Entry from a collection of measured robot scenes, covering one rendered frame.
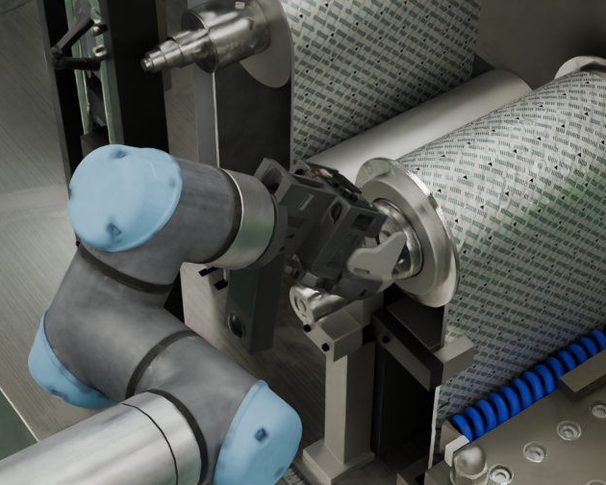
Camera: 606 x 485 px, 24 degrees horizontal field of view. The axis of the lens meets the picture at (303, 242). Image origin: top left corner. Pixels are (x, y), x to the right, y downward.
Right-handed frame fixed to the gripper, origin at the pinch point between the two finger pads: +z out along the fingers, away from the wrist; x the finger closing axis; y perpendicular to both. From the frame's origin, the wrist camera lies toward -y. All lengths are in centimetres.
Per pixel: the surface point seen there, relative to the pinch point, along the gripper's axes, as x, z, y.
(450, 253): -5.0, 0.4, 5.8
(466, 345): -6.2, 10.2, -2.5
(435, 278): -4.4, 1.8, 2.8
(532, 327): -5.1, 21.5, -0.1
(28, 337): 40, 7, -38
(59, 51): 29.8, -18.7, 0.6
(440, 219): -3.3, -1.3, 7.9
